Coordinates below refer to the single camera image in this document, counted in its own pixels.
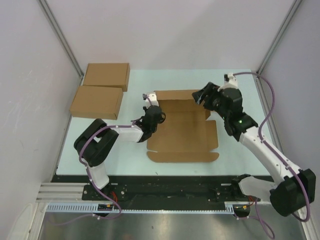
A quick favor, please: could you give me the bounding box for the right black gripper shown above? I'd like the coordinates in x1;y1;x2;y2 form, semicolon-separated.
192;81;230;120

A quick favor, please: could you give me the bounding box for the cardboard box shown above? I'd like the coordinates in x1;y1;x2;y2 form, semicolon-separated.
83;63;131;92
69;85;124;120
147;90;220;163

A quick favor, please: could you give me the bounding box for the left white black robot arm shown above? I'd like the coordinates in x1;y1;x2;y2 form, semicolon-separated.
73;105;166;200

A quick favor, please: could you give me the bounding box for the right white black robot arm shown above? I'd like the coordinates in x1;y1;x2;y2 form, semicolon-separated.
191;82;316;222

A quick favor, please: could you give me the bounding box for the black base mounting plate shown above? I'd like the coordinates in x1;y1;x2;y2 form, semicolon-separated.
51;174;258;203

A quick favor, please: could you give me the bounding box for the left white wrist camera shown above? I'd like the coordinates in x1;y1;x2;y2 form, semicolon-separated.
142;91;159;108

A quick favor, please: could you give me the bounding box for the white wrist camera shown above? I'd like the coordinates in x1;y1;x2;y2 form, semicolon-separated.
217;73;238;92
142;91;159;108

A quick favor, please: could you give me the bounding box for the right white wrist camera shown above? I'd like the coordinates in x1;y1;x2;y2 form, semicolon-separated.
217;73;238;92

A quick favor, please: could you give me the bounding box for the white slotted cable duct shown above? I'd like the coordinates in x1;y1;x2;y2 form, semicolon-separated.
46;202;251;214

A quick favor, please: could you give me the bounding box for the aluminium front rail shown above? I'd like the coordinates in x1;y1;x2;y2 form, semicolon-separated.
36;182;273;206

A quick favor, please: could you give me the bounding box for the right aluminium frame post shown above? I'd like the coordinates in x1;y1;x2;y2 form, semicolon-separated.
256;0;304;75

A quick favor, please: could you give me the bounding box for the aluminium frame post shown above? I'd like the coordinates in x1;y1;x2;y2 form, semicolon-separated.
256;0;304;75
37;0;84;78

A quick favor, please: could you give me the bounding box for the left aluminium frame post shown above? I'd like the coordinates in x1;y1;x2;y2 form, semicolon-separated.
37;0;84;78

